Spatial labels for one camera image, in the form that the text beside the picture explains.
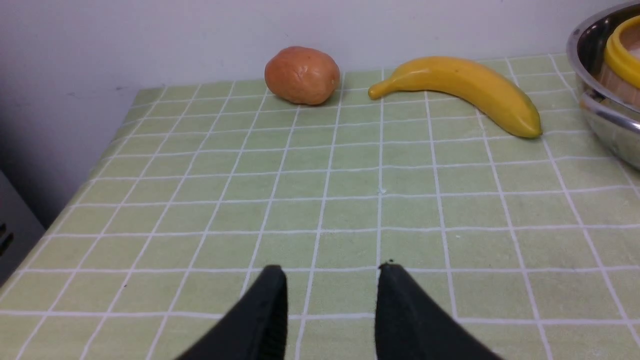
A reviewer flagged brown potato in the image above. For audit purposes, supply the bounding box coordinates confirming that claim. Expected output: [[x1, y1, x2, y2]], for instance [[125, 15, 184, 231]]
[[263, 46, 341, 106]]

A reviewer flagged bamboo steamer basket yellow rim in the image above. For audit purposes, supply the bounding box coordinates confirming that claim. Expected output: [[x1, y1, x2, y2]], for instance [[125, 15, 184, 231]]
[[598, 15, 640, 110]]

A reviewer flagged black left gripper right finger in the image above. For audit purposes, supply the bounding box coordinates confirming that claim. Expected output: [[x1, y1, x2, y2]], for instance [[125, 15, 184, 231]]
[[375, 263, 501, 360]]

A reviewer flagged green checkered tablecloth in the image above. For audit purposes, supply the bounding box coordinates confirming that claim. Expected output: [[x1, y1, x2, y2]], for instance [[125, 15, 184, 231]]
[[0, 54, 640, 360]]

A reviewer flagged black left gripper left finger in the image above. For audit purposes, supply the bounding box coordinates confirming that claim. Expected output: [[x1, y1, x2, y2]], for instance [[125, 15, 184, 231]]
[[177, 265, 289, 360]]

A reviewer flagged stainless steel pot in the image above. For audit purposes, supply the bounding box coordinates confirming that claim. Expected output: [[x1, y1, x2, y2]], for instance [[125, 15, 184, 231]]
[[566, 0, 640, 170]]

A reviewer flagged yellow banana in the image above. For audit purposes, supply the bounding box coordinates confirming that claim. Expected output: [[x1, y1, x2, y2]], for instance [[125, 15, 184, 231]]
[[368, 55, 543, 139]]

